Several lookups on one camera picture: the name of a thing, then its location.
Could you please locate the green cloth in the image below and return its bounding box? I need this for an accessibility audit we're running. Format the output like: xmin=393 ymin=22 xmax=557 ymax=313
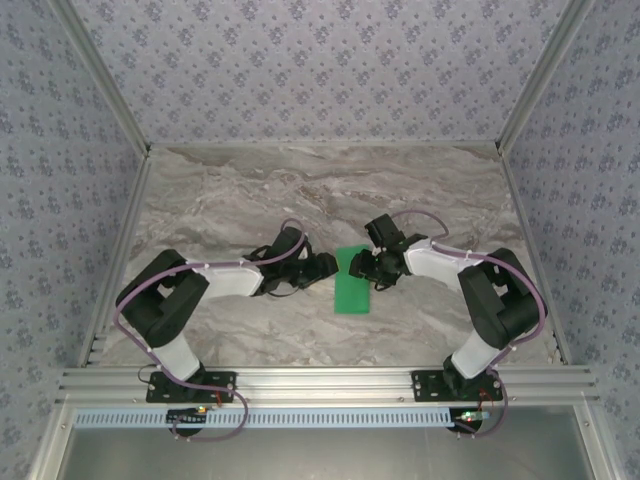
xmin=332 ymin=244 xmax=374 ymax=317

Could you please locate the aluminium cross beam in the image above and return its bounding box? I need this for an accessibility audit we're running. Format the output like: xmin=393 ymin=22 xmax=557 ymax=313
xmin=55 ymin=365 xmax=601 ymax=406

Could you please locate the right small circuit board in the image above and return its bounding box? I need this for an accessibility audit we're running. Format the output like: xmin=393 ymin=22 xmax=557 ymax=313
xmin=451 ymin=408 xmax=494 ymax=432

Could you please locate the small circuit board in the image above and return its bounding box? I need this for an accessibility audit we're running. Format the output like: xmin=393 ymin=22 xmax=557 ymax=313
xmin=166 ymin=406 xmax=209 ymax=427
xmin=451 ymin=408 xmax=494 ymax=432

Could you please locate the left small circuit board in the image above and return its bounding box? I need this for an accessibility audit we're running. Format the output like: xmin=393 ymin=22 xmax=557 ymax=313
xmin=166 ymin=406 xmax=209 ymax=427

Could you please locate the left gripper thin black cable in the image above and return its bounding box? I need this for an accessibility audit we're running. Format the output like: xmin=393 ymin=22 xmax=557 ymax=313
xmin=243 ymin=243 xmax=306 ymax=302

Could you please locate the aluminium back rail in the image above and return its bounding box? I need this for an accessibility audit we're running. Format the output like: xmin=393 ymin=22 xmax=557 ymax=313
xmin=147 ymin=140 xmax=502 ymax=150

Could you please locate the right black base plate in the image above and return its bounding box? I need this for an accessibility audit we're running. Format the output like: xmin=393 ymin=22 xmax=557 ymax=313
xmin=410 ymin=369 xmax=502 ymax=404

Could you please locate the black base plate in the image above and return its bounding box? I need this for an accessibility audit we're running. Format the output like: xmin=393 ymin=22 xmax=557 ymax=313
xmin=410 ymin=369 xmax=502 ymax=404
xmin=145 ymin=370 xmax=238 ymax=404

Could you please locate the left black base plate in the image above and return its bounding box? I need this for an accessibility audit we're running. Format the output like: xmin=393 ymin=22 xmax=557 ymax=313
xmin=145 ymin=370 xmax=238 ymax=404

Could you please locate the slotted white cable duct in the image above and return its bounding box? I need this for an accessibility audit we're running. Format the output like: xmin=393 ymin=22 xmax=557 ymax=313
xmin=73 ymin=406 xmax=495 ymax=430

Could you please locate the right aluminium side rail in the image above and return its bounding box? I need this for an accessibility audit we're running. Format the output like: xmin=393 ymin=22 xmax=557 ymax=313
xmin=496 ymin=144 xmax=574 ymax=367

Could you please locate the aluminium side rail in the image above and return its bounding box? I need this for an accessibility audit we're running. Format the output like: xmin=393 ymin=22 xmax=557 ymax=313
xmin=496 ymin=144 xmax=574 ymax=367
xmin=77 ymin=149 xmax=154 ymax=369

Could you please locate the left aluminium side rail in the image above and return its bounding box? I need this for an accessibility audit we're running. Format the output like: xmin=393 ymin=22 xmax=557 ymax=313
xmin=77 ymin=149 xmax=154 ymax=369

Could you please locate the right aluminium corner post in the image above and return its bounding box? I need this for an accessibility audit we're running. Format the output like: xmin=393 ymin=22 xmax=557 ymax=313
xmin=494 ymin=0 xmax=599 ymax=152

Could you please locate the aluminium corner post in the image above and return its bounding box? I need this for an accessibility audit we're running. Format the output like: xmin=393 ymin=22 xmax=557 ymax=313
xmin=494 ymin=0 xmax=599 ymax=152
xmin=49 ymin=0 xmax=153 ymax=157

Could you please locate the left aluminium corner post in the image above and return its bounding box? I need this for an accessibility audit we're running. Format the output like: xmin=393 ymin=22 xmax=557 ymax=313
xmin=49 ymin=0 xmax=153 ymax=157

